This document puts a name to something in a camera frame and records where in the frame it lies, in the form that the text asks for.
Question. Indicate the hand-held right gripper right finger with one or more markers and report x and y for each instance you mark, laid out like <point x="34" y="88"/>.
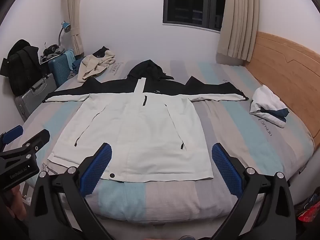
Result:
<point x="226" y="170"/>

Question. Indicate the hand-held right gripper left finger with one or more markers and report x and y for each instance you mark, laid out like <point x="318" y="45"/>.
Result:
<point x="96" y="170"/>

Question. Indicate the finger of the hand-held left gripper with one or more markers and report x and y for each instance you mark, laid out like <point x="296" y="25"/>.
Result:
<point x="35" y="140"/>
<point x="13" y="133"/>

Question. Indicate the white and black jacket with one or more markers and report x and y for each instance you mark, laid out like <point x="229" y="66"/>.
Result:
<point x="140" y="135"/>

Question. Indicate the grey and black clothes pile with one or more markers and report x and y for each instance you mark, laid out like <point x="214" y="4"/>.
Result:
<point x="51" y="51"/>

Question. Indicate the colourful clothes pile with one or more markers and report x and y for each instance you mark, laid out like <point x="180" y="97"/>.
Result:
<point x="308" y="210"/>

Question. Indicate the person's left hand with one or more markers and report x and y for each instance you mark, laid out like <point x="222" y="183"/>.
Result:
<point x="16" y="201"/>

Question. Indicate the silver suitcase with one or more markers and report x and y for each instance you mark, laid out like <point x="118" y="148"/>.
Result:
<point x="35" y="93"/>

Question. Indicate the bed with striped sheet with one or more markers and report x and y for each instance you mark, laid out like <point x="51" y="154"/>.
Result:
<point x="175" y="200"/>

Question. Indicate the black backpack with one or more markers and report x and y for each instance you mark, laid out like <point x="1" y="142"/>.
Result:
<point x="22" y="65"/>

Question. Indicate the teal suitcase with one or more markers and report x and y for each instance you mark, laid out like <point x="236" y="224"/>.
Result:
<point x="60" y="71"/>

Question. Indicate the folded white and blue garment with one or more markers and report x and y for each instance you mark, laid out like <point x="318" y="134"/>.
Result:
<point x="265" y="102"/>

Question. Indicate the dark blue cloth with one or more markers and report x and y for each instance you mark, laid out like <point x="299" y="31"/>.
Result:
<point x="77" y="65"/>

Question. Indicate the light blue cloth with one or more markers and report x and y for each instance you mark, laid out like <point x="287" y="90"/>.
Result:
<point x="69" y="54"/>

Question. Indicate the beige jacket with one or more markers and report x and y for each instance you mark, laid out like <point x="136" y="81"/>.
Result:
<point x="92" y="65"/>

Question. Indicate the blue desk lamp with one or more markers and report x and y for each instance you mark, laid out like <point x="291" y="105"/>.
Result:
<point x="66" y="26"/>

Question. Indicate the wooden headboard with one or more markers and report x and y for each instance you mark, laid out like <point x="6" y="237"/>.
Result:
<point x="287" y="67"/>

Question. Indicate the beige tied curtain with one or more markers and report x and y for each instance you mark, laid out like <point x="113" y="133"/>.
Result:
<point x="75" y="17"/>

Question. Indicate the dark framed window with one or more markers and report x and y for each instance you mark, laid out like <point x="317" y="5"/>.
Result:
<point x="190" y="2"/>

